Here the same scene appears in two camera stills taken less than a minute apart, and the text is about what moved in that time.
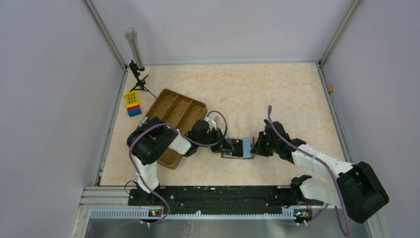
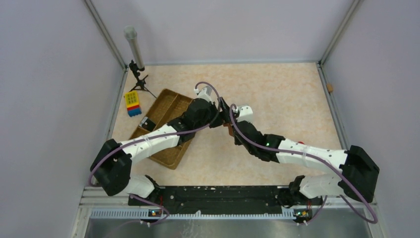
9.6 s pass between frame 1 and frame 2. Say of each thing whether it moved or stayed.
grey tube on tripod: stayed
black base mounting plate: stayed
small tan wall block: stayed
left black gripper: moved
